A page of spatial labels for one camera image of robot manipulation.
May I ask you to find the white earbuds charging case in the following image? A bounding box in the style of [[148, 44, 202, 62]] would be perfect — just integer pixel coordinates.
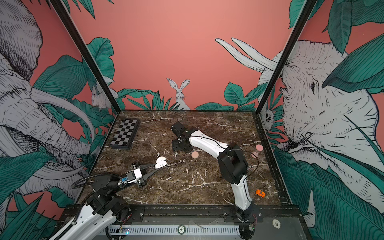
[[155, 157, 167, 169]]

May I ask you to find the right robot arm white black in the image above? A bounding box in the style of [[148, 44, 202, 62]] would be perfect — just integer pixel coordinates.
[[171, 121, 254, 223]]

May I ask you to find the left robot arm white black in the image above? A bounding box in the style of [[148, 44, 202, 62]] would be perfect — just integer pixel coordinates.
[[51, 157, 167, 240]]

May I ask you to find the pink round disc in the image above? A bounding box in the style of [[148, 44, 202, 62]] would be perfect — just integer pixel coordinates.
[[191, 151, 199, 159]]

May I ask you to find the black white checkerboard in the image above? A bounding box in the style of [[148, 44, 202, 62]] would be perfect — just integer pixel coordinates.
[[110, 119, 140, 150]]

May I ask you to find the pink hourglass timer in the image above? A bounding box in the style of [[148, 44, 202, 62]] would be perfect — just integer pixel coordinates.
[[251, 144, 264, 159]]

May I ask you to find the small orange toy car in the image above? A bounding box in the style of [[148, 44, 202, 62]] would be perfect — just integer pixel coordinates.
[[256, 189, 266, 198]]

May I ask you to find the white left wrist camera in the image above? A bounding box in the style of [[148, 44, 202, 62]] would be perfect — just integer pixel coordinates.
[[118, 168, 143, 188]]

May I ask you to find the white slotted cable duct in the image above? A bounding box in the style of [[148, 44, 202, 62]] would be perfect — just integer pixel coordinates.
[[108, 225, 240, 236]]

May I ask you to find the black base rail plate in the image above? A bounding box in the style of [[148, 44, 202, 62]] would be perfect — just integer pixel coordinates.
[[55, 204, 308, 236]]

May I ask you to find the black metal frame post right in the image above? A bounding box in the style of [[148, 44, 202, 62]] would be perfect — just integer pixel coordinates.
[[256, 0, 317, 115]]

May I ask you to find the black metal frame post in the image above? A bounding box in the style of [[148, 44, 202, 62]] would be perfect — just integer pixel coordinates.
[[256, 0, 317, 115], [50, 0, 121, 114]]

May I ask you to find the black metal frame post left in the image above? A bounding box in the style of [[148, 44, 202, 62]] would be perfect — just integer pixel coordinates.
[[50, 0, 121, 114]]

